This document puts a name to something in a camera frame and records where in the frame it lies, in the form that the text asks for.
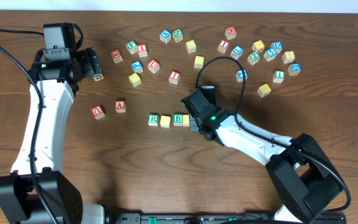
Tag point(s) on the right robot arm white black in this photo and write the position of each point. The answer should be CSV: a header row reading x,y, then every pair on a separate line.
x,y
301,173

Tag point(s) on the yellow K block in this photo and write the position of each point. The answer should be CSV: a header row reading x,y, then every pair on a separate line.
x,y
264,90

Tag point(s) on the blue d block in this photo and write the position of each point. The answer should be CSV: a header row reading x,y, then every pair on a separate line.
x,y
276,46
294,69

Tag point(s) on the blue 5 block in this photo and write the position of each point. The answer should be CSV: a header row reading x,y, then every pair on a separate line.
x,y
270,54

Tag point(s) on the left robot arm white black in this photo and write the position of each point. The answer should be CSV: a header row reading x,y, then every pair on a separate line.
x,y
36,190

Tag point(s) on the red H block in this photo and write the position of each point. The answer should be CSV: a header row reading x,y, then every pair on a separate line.
x,y
230,33

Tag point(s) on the red I block centre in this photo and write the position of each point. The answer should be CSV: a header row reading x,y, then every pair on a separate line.
x,y
174,77

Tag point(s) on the green B block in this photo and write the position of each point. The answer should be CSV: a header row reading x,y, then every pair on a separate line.
x,y
178,119

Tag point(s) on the yellow 8 block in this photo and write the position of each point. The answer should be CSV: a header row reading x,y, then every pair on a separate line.
x,y
288,57

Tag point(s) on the blue L block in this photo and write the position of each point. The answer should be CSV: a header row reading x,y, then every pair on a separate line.
x,y
236,52

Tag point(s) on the yellow S block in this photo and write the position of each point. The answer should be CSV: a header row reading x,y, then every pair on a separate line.
x,y
199,61

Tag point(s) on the green Z block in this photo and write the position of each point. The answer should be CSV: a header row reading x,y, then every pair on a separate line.
x,y
253,58

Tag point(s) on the green L block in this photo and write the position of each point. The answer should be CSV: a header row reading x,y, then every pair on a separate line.
x,y
278,76

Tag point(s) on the red u block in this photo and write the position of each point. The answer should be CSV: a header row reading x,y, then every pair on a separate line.
x,y
98,112
153,66

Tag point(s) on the yellow block top right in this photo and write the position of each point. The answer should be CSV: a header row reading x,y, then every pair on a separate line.
x,y
258,46

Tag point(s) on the blue 2 block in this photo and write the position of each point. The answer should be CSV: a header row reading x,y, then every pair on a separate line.
x,y
241,75

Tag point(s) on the blue X block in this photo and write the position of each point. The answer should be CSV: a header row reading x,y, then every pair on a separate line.
x,y
165,36

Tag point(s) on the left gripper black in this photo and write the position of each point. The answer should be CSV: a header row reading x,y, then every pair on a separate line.
x,y
92,62

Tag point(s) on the green R block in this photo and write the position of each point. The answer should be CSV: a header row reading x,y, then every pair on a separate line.
x,y
153,120

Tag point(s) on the green N block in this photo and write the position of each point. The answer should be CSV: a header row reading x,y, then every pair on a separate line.
x,y
177,35

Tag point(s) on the red A block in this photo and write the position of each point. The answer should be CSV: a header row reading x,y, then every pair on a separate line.
x,y
120,106

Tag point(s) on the green J block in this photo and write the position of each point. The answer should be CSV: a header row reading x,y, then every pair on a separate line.
x,y
98,77

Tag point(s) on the red Y block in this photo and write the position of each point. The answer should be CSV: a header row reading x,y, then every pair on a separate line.
x,y
142,50

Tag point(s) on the red I block right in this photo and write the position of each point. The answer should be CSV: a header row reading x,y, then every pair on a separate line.
x,y
223,46

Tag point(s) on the red i block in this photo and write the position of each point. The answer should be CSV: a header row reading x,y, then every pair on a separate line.
x,y
174,77
223,46

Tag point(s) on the yellow block left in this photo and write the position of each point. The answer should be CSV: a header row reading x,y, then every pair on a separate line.
x,y
135,79

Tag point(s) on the green F block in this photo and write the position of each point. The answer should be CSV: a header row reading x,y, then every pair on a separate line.
x,y
132,46

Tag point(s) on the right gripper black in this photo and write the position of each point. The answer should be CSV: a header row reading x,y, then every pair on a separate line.
x,y
194,117

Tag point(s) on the red E block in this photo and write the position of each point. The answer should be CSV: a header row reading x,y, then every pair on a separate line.
x,y
116,56

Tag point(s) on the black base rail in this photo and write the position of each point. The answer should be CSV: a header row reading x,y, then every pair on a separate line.
x,y
138,218

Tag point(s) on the blue D block upper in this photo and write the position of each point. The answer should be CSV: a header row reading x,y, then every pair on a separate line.
x,y
276,46

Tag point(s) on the yellow O block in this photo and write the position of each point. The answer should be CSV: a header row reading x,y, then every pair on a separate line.
x,y
165,121
186,120

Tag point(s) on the blue D block right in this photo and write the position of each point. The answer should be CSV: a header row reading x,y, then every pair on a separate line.
x,y
294,69

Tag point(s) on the yellow C block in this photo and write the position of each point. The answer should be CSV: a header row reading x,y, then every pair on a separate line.
x,y
191,46

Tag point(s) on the blue P block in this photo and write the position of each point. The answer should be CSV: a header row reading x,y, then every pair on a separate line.
x,y
137,66

